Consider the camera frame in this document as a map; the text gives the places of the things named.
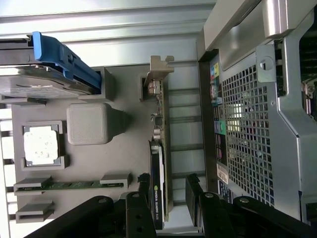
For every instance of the silver hard disk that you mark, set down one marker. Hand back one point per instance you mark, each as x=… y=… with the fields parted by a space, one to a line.
x=29 y=79

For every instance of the grey parts rack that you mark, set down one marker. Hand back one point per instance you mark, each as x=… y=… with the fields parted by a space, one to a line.
x=128 y=158

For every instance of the silver CPU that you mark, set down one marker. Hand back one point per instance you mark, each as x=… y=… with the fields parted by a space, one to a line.
x=40 y=147

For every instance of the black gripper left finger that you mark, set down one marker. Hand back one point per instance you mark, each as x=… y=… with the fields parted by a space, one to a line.
x=138 y=215

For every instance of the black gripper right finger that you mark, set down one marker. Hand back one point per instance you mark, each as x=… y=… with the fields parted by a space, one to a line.
x=213 y=215

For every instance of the green RAM stick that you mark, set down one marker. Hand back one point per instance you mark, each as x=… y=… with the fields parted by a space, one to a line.
x=74 y=185

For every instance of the blue disk caddy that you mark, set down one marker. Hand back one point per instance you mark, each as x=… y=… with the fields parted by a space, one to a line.
x=54 y=49

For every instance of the black open PC case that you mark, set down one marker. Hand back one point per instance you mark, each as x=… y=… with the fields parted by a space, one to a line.
x=284 y=148

